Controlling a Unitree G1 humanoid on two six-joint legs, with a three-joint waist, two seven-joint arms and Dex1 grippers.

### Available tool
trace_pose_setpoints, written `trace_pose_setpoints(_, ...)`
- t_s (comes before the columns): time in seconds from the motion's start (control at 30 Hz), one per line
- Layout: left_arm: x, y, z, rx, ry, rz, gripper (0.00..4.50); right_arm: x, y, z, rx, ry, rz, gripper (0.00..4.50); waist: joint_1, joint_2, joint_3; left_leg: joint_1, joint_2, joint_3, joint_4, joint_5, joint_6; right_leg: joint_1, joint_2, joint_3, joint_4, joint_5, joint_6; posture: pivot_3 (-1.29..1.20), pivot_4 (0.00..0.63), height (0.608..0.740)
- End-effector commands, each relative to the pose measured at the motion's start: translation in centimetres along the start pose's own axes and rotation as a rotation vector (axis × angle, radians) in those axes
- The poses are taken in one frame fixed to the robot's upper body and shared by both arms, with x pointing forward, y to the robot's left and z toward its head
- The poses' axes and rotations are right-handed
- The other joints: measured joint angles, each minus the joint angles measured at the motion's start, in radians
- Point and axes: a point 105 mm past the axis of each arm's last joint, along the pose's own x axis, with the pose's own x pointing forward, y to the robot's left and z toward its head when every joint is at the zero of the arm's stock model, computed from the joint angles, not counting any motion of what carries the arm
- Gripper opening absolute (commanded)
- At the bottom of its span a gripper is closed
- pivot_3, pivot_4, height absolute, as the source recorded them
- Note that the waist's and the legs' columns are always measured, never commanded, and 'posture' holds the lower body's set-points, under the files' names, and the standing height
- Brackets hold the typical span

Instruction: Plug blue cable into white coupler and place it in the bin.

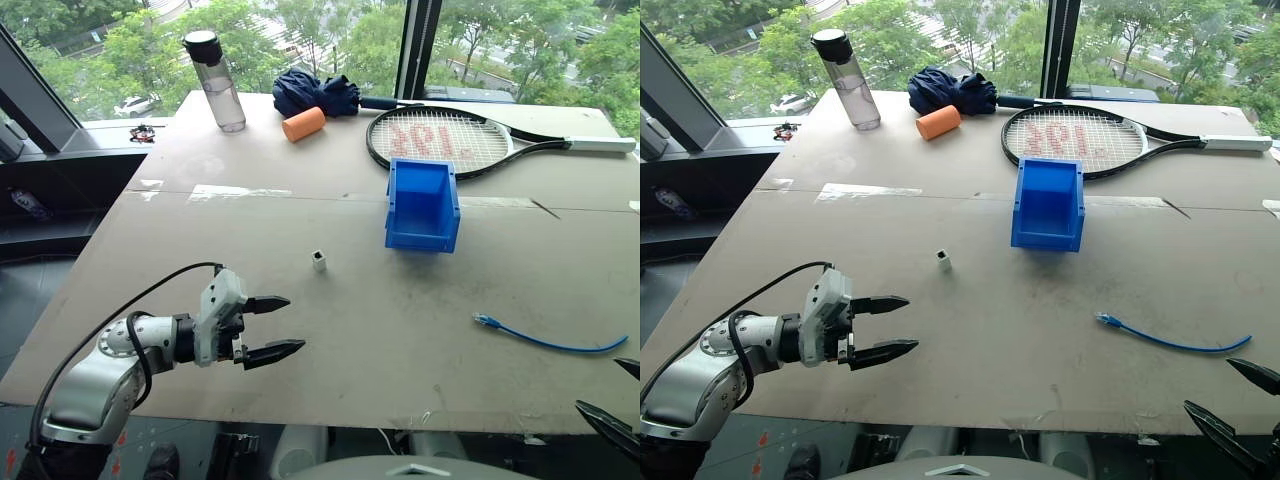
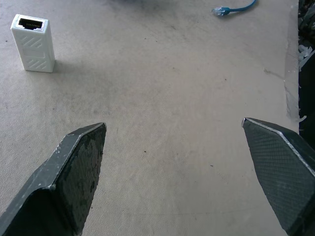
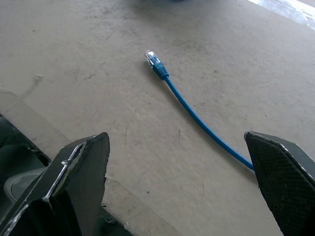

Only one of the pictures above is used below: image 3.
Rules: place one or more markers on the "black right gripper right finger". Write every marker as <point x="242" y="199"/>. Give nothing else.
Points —
<point x="283" y="186"/>

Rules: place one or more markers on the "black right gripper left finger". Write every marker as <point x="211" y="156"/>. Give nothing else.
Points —
<point x="73" y="182"/>

